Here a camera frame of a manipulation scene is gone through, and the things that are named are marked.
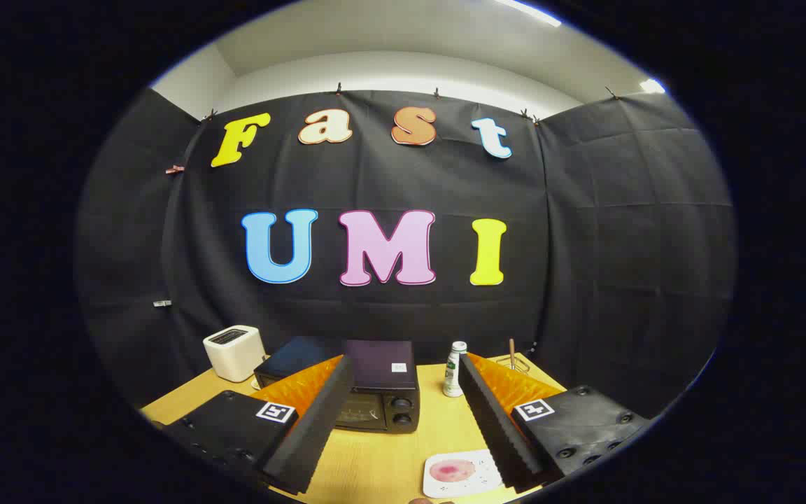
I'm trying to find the black backdrop cloth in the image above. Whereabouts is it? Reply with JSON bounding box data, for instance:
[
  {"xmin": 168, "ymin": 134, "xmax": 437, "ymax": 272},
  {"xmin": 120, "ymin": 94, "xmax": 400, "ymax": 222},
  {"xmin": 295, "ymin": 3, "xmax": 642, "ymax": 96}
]
[{"xmin": 74, "ymin": 87, "xmax": 737, "ymax": 421}]

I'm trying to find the white green-label bottle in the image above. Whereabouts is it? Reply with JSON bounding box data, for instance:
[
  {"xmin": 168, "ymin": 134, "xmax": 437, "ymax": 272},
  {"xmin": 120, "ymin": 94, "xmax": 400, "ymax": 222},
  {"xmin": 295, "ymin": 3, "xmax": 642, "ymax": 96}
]
[{"xmin": 443, "ymin": 341, "xmax": 468, "ymax": 398}]

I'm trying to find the black toaster oven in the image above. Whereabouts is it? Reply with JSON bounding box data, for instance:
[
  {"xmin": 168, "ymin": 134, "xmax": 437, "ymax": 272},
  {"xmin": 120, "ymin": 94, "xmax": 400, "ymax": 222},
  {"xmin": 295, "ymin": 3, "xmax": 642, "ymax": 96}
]
[{"xmin": 254, "ymin": 336, "xmax": 421, "ymax": 435}]

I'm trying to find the white square plate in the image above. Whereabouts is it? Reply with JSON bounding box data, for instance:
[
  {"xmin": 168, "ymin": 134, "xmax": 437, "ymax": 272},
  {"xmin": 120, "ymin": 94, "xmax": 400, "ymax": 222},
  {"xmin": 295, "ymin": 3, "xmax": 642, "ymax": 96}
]
[{"xmin": 423, "ymin": 449, "xmax": 505, "ymax": 499}]

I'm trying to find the pink round food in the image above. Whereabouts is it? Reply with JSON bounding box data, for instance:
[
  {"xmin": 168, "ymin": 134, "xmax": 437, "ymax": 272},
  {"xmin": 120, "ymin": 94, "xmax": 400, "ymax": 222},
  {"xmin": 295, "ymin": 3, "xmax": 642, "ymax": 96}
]
[{"xmin": 430, "ymin": 459, "xmax": 477, "ymax": 484}]

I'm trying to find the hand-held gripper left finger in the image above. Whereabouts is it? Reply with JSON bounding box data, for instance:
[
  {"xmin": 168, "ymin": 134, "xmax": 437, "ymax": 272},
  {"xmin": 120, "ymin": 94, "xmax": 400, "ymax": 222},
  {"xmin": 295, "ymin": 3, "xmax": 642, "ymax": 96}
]
[{"xmin": 158, "ymin": 354, "xmax": 355, "ymax": 496}]

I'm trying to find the white bread toaster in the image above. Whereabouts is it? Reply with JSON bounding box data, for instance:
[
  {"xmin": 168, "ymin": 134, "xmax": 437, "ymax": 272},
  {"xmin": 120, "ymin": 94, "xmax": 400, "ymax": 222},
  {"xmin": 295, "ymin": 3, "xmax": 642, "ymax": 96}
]
[{"xmin": 203, "ymin": 325, "xmax": 266, "ymax": 383}]

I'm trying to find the long ceiling light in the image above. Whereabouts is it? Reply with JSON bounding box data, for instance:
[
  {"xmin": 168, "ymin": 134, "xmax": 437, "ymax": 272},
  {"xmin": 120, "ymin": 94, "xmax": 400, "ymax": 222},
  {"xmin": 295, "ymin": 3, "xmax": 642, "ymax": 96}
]
[{"xmin": 494, "ymin": 0, "xmax": 563, "ymax": 27}]

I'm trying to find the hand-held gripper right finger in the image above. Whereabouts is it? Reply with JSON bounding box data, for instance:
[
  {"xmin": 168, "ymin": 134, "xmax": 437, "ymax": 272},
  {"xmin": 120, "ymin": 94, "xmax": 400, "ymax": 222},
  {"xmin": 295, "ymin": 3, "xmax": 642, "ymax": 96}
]
[{"xmin": 458, "ymin": 352, "xmax": 652, "ymax": 494}]

